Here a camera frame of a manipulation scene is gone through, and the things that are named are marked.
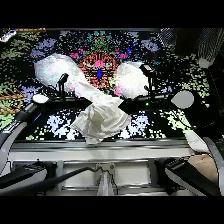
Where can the white long-sleeved shirt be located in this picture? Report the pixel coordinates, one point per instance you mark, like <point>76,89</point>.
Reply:
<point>100,116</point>

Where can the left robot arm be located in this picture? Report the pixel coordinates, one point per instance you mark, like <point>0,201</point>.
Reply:
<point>23,115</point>

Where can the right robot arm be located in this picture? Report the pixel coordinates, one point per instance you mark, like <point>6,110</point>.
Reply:
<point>196,110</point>

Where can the silver frame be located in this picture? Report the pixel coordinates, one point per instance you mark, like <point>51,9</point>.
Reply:
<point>100,154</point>

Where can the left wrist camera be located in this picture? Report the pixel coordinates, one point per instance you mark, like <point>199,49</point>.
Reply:
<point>62,80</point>

